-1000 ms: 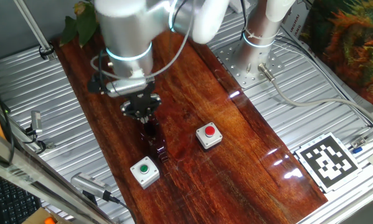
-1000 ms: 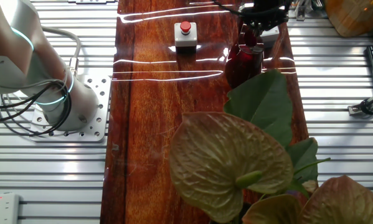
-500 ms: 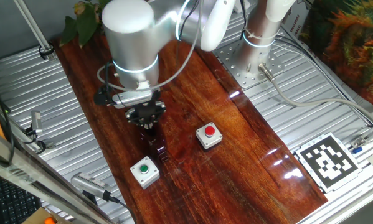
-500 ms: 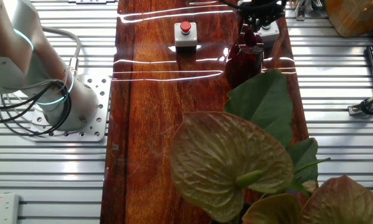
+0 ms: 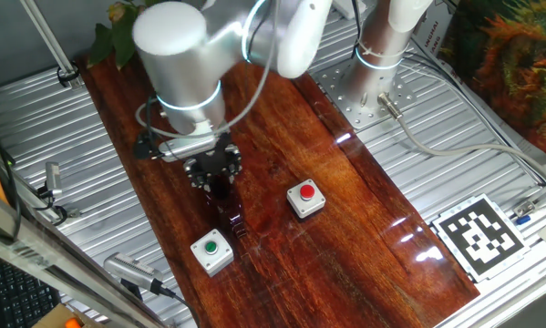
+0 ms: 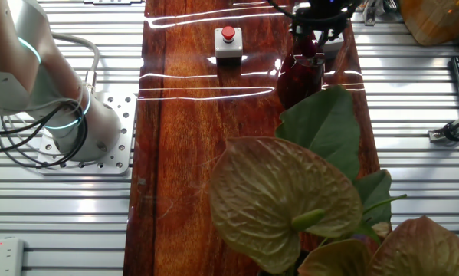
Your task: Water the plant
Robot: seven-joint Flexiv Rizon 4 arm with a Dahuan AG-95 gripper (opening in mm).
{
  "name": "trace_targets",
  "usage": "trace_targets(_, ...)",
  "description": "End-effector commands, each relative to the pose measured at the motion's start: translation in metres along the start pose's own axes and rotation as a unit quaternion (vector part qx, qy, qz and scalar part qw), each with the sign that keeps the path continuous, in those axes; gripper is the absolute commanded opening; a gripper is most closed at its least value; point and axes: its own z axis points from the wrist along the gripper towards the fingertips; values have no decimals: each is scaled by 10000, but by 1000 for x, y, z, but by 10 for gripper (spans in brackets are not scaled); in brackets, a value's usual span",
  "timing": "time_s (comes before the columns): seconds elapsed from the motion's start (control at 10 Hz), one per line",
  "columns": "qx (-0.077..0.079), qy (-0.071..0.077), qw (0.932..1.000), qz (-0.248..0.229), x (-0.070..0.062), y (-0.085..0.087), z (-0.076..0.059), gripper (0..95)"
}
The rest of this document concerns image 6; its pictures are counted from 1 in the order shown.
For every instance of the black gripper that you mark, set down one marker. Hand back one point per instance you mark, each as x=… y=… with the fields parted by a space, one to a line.
x=321 y=11

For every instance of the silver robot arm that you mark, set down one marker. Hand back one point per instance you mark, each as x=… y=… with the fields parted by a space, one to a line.
x=22 y=76

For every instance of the anthurium plant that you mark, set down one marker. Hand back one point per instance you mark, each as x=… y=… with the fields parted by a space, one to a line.
x=282 y=191

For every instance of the green push button box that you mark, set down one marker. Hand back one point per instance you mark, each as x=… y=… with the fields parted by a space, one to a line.
x=333 y=48

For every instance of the silver metal clamp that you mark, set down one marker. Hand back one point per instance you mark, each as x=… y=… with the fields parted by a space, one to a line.
x=369 y=13

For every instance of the red push button box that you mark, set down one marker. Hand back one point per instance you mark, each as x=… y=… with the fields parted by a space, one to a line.
x=229 y=48

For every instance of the brown cardboard box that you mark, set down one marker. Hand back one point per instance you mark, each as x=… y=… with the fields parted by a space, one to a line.
x=436 y=23

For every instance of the glossy wood pattern mat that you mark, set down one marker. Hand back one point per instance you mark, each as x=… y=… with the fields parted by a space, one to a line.
x=183 y=153

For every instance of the white power strip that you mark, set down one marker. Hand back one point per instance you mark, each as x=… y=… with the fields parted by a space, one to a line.
x=3 y=257

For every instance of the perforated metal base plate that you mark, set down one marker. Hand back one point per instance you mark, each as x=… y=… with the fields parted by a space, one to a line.
x=122 y=115

